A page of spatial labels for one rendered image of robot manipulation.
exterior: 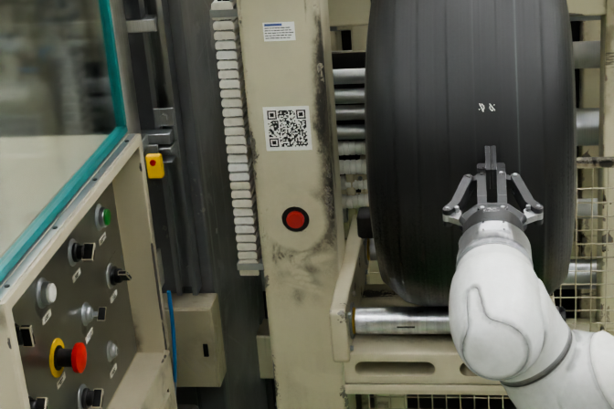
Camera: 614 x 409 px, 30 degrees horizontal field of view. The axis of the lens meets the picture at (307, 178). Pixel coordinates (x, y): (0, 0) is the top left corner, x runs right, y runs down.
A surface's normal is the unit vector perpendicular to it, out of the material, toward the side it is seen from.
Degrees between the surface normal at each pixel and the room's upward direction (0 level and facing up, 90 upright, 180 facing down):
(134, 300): 90
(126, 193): 90
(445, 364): 90
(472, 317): 42
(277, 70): 90
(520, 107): 65
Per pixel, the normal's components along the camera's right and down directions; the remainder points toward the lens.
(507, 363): -0.04, 0.54
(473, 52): -0.15, -0.35
